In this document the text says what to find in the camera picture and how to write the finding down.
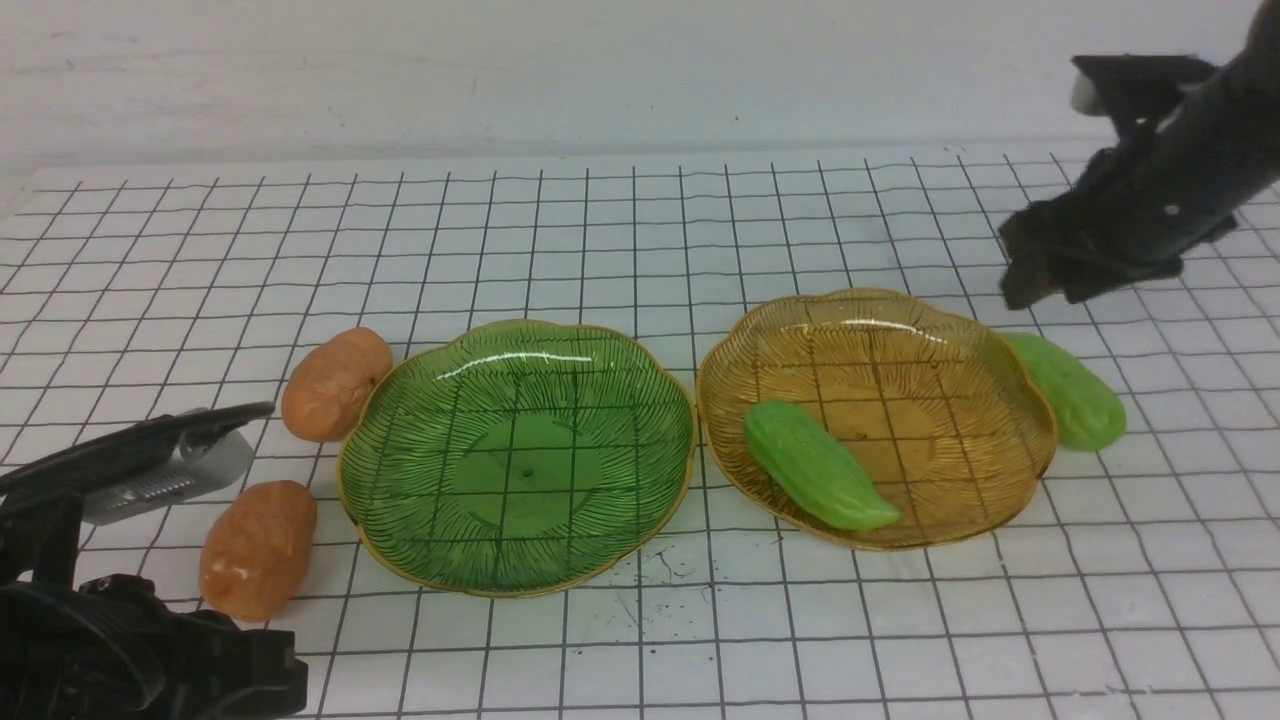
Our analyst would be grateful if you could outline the green bitter gourd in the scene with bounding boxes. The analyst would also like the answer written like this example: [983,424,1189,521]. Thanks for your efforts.
[1001,332,1128,452]
[744,400,901,532]

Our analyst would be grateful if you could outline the white grid table mat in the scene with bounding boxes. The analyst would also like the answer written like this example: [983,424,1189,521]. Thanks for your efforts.
[1,145,1279,719]

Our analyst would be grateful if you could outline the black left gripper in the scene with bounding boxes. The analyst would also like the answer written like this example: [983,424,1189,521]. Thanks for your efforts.
[1,402,308,719]

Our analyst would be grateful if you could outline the amber glass plate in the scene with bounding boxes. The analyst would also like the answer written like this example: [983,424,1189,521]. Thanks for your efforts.
[696,288,1059,551]

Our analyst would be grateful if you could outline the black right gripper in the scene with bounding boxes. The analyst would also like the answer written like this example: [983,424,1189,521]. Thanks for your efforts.
[998,149,1242,310]

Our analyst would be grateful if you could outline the green glass plate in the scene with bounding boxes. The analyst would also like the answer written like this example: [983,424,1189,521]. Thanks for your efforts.
[335,320,698,597]

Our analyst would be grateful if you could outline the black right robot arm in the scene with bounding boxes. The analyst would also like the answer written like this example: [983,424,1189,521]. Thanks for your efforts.
[998,1,1279,310]

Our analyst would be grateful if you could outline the brown potato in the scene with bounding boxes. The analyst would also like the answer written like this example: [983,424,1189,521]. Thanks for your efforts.
[198,480,317,623]
[282,327,396,443]

